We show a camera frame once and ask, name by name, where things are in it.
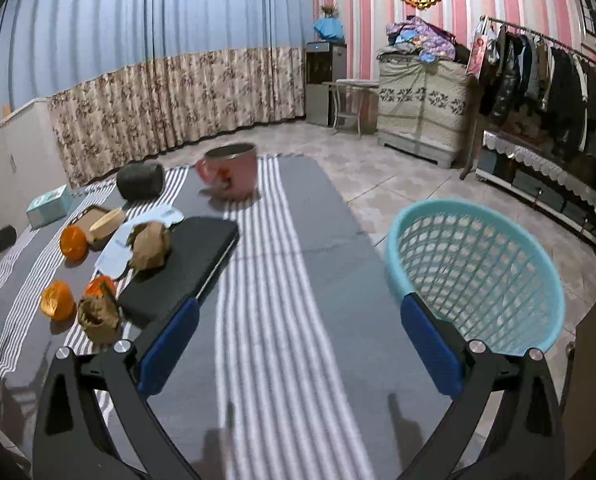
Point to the grey water dispenser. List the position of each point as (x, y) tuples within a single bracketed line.
[(323, 70)]

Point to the beige paper bowl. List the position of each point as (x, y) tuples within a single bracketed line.
[(105, 225)]

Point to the orange fruit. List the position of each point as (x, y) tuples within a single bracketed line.
[(57, 301), (73, 242)]

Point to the light blue printed paper card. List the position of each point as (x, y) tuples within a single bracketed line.
[(112, 256)]

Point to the blue floral curtain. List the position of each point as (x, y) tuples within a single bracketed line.
[(128, 35)]

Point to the blue water bottle cover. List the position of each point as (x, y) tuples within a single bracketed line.
[(329, 29)]

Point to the cabinet with patterned cloth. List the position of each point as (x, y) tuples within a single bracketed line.
[(417, 110)]

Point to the dark grey round roll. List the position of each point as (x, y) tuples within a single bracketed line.
[(140, 180)]

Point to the teal plastic mesh basket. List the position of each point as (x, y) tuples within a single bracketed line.
[(397, 265)]

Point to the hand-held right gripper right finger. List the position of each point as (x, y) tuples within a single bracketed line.
[(430, 345)]

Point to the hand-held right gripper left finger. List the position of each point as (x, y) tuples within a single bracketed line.
[(170, 345)]

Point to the teal tissue box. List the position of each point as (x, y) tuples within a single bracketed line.
[(48, 207)]

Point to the brown cardboard tray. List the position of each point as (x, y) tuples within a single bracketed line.
[(83, 217)]

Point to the pile of folded clothes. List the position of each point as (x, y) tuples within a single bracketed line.
[(427, 35)]

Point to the orange fruit lower left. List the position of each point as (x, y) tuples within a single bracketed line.
[(57, 301)]

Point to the pink hanging bag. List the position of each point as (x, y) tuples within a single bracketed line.
[(476, 55)]

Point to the white low cabinet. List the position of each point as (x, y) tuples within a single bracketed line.
[(13, 160)]

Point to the metal clothes rack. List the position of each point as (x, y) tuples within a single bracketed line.
[(537, 35)]

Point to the grey white striped table cloth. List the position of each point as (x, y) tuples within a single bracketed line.
[(288, 285)]

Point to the row of hanging clothes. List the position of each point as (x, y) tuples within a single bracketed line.
[(562, 90)]

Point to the brown wooden furniture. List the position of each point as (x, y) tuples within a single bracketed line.
[(595, 385)]

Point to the black notebook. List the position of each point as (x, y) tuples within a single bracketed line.
[(188, 260)]

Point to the small side table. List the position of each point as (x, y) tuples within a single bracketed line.
[(355, 83)]

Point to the pink enamel mug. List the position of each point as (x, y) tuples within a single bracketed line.
[(238, 170)]

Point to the small potted plant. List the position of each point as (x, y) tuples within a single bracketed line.
[(329, 10)]

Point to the low shelf with lace cloth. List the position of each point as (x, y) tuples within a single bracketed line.
[(532, 160)]

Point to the orange fruit upper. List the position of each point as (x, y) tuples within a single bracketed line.
[(73, 242)]

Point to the crumpled brown paper ball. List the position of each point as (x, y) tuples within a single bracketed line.
[(150, 245), (98, 317)]

